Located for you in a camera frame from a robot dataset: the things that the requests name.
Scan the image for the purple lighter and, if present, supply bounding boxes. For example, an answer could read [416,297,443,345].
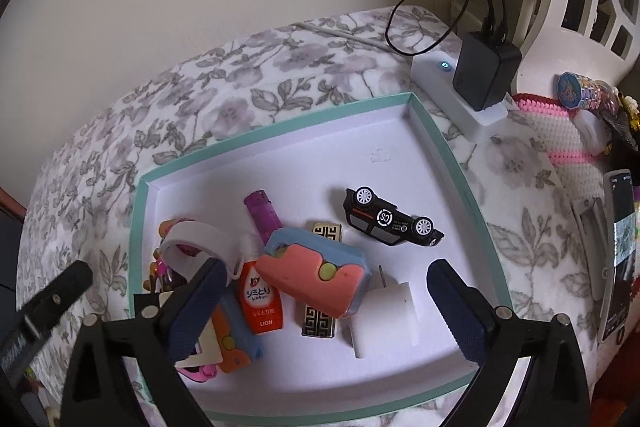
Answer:
[243,190,282,245]

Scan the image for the teal white shallow box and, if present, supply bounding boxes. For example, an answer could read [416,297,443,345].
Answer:
[128,93,511,426]

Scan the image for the black power adapter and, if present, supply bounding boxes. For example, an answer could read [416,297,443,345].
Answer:
[452,31,522,112]

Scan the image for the coral blue toy case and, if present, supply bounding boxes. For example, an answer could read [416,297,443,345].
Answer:
[256,228,371,319]

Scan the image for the white power strip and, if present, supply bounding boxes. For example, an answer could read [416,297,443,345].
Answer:
[411,50,508,144]

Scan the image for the orange blue toy block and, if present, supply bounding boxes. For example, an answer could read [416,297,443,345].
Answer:
[212,288,265,374]

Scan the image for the floral grey white blanket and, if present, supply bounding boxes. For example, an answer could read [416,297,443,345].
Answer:
[14,5,601,427]

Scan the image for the white tape roll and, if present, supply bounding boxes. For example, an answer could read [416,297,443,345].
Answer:
[160,221,244,283]

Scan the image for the pink kids watch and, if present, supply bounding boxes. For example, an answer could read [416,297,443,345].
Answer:
[175,353,222,384]

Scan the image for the paw patrol dog toy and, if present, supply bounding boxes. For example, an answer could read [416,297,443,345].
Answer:
[142,218,190,294]

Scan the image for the pink white crochet mat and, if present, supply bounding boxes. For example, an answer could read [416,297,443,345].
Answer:
[513,93,608,200]

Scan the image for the grey hair clip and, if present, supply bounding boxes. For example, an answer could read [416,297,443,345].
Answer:
[572,197,608,301]

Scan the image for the black charger cube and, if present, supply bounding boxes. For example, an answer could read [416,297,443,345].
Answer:
[175,317,222,367]

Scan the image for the red stain remover bottle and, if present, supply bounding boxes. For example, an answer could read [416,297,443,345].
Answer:
[236,234,284,335]

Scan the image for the smartphone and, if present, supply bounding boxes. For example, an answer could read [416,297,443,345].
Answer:
[599,169,637,343]

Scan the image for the gold black patterned lighter box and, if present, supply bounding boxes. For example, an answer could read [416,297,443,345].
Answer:
[300,221,343,339]

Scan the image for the white lattice basket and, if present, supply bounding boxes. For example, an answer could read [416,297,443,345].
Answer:
[514,0,639,98]

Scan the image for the white wall charger plug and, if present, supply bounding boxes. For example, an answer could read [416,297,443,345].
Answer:
[349,265,420,359]

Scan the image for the black toy car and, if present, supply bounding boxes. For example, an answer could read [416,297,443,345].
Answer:
[343,186,445,247]

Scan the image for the white small mouse-shaped object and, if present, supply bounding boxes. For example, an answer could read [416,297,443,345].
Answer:
[573,109,612,156]

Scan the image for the round colourful candy tube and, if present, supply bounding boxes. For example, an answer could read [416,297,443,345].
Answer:
[555,72,620,114]

